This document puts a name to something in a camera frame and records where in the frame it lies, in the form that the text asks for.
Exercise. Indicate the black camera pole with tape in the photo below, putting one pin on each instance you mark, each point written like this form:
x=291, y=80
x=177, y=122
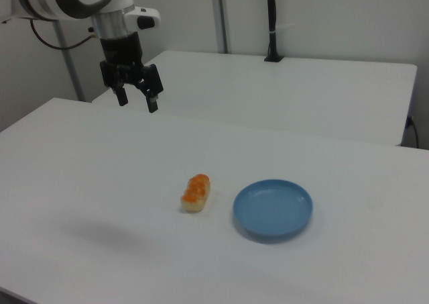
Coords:
x=272, y=15

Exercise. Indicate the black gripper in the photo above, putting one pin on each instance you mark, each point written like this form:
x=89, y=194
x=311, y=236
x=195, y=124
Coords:
x=122, y=50

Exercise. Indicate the bread with orange topping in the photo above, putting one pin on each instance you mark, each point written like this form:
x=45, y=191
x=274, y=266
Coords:
x=196, y=195

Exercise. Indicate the grey metal frame post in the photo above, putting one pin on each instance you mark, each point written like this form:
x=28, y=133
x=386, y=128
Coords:
x=222, y=15
x=72, y=69

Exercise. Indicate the blue round plate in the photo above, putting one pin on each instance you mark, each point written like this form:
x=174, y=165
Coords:
x=273, y=211

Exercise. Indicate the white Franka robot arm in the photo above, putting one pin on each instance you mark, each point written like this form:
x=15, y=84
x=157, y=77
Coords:
x=50, y=2

